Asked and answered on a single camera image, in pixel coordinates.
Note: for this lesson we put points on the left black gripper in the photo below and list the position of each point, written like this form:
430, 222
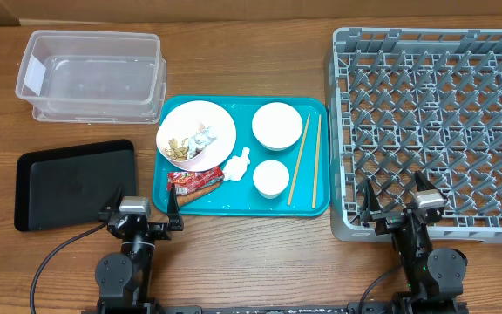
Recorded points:
163, 232

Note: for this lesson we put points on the white tissue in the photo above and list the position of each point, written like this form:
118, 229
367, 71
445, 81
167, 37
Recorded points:
236, 166

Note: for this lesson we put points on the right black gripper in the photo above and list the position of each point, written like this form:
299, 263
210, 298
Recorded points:
388, 220

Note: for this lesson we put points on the clear plastic bin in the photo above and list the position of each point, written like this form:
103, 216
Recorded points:
93, 77

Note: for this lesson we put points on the white plate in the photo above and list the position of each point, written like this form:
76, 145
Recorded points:
210, 114

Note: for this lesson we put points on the pink bowl with food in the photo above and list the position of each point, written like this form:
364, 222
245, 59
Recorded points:
181, 152

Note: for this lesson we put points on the large white bowl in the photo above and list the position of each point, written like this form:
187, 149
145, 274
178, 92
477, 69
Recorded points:
277, 126

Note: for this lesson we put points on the foil ball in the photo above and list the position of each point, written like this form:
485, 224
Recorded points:
200, 141

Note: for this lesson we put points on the orange carrot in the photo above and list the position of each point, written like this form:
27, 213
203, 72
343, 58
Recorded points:
183, 200

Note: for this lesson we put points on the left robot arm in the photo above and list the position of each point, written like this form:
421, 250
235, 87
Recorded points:
124, 277

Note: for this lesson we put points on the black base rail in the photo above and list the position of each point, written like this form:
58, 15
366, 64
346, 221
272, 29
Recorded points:
350, 308

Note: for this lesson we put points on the grey dishwasher rack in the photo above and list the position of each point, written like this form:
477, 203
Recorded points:
402, 101

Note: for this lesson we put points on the red snack wrapper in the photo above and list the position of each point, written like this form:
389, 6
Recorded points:
185, 183

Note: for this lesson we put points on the wooden chopstick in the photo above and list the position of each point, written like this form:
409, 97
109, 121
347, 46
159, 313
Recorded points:
298, 161
317, 158

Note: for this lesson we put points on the black tray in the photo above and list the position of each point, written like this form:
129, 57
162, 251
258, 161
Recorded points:
69, 185

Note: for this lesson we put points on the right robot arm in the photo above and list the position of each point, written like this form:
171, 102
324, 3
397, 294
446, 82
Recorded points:
434, 276

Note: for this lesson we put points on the small white cup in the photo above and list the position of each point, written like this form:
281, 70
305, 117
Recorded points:
271, 178

